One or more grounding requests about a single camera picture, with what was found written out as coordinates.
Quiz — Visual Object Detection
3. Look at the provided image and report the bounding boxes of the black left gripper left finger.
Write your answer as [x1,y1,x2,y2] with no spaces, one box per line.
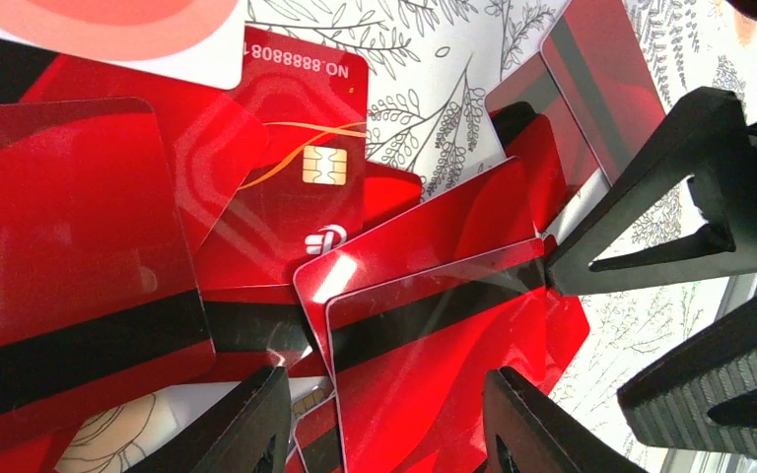
[129,367,291,472]

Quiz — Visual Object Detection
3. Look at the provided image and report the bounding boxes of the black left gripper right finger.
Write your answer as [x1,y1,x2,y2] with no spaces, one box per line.
[483,367,643,473]

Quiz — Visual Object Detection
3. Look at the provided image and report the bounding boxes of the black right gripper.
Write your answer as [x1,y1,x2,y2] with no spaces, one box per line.
[545,87,757,296]

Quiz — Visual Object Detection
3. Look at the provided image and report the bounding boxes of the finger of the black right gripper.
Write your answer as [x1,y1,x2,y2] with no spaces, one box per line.
[618,297,757,456]

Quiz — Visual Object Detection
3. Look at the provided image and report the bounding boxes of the red card black stripe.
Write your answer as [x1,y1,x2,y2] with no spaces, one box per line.
[326,238,588,472]

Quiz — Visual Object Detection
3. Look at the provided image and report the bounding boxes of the red card far right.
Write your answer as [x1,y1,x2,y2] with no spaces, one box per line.
[485,0,668,184]

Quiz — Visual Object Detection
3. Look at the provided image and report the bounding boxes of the red card pile centre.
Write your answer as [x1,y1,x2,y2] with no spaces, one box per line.
[293,158,535,364]

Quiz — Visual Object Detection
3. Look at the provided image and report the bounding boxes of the red card large left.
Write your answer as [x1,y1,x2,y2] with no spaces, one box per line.
[0,98,215,452]

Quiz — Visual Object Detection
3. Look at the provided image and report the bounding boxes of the red chip card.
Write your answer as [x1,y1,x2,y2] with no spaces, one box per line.
[194,28,370,291]

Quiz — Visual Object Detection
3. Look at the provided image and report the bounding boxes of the white card red circle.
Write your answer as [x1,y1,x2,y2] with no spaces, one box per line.
[0,0,247,90]

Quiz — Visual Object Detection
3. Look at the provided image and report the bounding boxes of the floral patterned table cloth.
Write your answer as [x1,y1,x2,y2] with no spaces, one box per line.
[55,1,757,472]

